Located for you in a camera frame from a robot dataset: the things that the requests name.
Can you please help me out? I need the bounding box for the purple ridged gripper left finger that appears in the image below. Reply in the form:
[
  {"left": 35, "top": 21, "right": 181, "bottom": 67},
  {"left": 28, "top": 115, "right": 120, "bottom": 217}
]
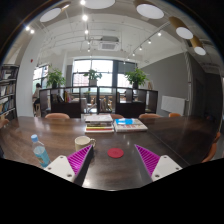
[{"left": 45, "top": 144, "right": 94, "bottom": 186}]

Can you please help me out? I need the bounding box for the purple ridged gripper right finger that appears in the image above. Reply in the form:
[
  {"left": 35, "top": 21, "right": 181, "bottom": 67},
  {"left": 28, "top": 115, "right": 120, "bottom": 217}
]
[{"left": 135, "top": 145, "right": 182, "bottom": 182}]

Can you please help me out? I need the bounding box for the clear water bottle blue cap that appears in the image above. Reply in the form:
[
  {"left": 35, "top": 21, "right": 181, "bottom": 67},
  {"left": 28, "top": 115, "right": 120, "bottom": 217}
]
[{"left": 31, "top": 134, "right": 50, "bottom": 168}]

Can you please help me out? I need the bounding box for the cream ceramic mug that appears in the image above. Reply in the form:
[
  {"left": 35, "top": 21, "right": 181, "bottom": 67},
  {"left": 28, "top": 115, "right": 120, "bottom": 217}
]
[{"left": 74, "top": 136, "right": 96, "bottom": 151}]

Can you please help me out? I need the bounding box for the red round coaster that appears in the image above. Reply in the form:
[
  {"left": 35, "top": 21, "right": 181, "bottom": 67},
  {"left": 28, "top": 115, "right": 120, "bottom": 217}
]
[{"left": 107, "top": 148, "right": 124, "bottom": 158}]

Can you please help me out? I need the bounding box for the stack of books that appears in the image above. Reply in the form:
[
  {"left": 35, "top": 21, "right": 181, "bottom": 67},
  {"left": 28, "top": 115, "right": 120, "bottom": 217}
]
[{"left": 85, "top": 114, "right": 114, "bottom": 133}]

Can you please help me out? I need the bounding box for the orange chair far left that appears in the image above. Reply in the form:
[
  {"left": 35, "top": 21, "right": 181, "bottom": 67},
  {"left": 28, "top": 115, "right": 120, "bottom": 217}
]
[{"left": 45, "top": 113, "right": 70, "bottom": 119}]

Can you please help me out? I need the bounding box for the orange chair back right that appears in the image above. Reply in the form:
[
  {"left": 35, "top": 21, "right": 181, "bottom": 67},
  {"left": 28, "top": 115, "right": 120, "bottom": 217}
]
[{"left": 169, "top": 113, "right": 182, "bottom": 117}]

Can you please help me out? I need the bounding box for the orange chair right side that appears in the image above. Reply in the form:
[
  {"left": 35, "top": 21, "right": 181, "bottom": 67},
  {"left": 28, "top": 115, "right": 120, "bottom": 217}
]
[{"left": 201, "top": 132, "right": 221, "bottom": 163}]

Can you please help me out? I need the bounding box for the book with blue cover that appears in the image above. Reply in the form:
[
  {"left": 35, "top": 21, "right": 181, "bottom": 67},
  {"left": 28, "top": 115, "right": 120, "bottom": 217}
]
[{"left": 114, "top": 118, "right": 148, "bottom": 132}]

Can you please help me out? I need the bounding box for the white board panel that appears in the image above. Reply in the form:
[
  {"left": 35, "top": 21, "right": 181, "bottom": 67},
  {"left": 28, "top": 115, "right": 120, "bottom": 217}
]
[{"left": 161, "top": 96, "right": 185, "bottom": 115}]

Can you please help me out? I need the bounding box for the dark open shelf divider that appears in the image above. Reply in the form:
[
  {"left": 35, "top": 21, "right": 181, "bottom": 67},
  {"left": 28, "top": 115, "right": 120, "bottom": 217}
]
[{"left": 40, "top": 86, "right": 158, "bottom": 118}]

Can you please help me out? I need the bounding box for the seated person in background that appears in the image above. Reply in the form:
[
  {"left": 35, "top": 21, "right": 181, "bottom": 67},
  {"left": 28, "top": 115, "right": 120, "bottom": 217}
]
[{"left": 32, "top": 83, "right": 42, "bottom": 112}]

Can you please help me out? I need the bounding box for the right potted green plant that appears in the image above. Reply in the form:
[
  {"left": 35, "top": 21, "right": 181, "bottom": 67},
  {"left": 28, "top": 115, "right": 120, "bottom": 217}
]
[{"left": 125, "top": 67, "right": 148, "bottom": 89}]

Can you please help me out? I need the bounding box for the potted green plant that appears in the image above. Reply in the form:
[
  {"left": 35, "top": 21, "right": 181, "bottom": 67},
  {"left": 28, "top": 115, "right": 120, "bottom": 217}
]
[
  {"left": 125, "top": 67, "right": 148, "bottom": 89},
  {"left": 84, "top": 69, "right": 102, "bottom": 86},
  {"left": 46, "top": 68, "right": 66, "bottom": 88}
]

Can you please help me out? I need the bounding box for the left potted green plant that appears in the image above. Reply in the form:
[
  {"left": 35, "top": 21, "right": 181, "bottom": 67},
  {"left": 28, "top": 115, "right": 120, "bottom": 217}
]
[{"left": 46, "top": 68, "right": 66, "bottom": 88}]

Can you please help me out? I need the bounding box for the middle potted green plant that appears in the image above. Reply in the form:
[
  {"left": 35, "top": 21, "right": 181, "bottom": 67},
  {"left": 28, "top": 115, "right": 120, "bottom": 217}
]
[{"left": 84, "top": 69, "right": 102, "bottom": 86}]

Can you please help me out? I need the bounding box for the tall bookshelf with books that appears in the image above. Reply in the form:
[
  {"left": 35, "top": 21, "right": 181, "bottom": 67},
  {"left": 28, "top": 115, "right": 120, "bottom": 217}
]
[{"left": 0, "top": 64, "right": 19, "bottom": 120}]

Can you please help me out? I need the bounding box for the ceiling air conditioner unit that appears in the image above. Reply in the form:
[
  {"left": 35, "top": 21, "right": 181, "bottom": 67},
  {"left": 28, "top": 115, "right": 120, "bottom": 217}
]
[{"left": 98, "top": 36, "right": 119, "bottom": 51}]

